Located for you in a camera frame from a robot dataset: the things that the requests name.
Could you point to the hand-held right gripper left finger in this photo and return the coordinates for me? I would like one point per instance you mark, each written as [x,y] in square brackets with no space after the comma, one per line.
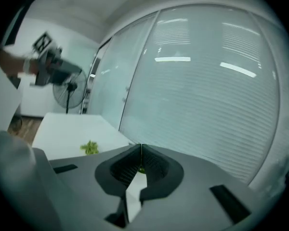
[115,177]

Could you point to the person's left forearm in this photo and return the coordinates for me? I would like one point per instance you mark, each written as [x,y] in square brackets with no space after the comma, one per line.
[10,61]

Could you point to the person's white shirt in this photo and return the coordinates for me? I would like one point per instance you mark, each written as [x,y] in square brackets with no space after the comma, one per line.
[3,100]

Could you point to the white wristband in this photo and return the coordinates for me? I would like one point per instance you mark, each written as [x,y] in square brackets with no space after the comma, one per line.
[27,65]

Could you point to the glass partition with blinds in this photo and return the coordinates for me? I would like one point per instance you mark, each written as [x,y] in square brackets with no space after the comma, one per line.
[195,93]

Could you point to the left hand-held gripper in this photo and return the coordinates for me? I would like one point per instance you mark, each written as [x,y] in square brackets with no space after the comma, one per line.
[46,56]

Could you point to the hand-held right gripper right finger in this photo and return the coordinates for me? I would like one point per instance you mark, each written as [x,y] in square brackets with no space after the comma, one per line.
[163,179]

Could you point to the green potted plant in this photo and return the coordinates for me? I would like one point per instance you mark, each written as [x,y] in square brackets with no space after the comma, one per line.
[90,147]

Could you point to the black standing fan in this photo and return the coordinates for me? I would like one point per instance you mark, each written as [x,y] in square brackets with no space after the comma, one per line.
[71,93]

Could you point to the white low cabinet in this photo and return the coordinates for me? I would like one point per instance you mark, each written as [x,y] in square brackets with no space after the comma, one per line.
[37,100]

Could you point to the white table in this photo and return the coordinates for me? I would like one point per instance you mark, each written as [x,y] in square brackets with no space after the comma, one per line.
[69,131]

